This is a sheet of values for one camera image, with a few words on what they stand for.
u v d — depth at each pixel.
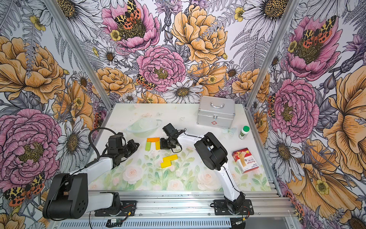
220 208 0.73
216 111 1.01
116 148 0.70
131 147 0.81
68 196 0.42
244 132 0.97
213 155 0.58
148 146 0.99
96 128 1.08
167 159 0.92
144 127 1.09
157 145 0.99
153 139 1.02
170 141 0.84
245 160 0.87
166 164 0.89
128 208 0.73
